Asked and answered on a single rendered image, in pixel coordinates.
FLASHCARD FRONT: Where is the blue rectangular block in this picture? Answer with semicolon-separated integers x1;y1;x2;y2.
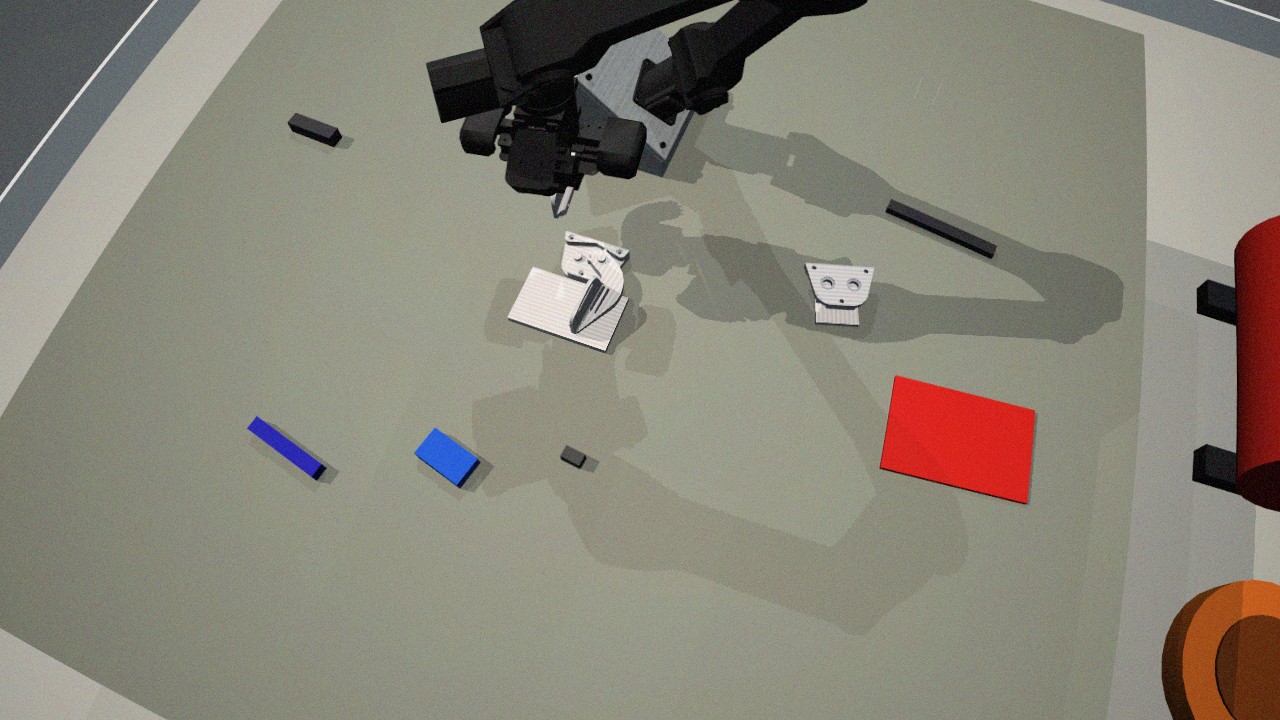
415;428;480;488

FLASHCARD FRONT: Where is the blue rectangular bar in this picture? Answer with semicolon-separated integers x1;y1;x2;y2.
248;416;326;480

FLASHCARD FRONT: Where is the red flat plate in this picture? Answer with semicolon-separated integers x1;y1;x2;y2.
879;375;1036;503

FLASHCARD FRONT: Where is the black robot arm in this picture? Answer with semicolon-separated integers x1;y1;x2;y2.
426;0;868;196

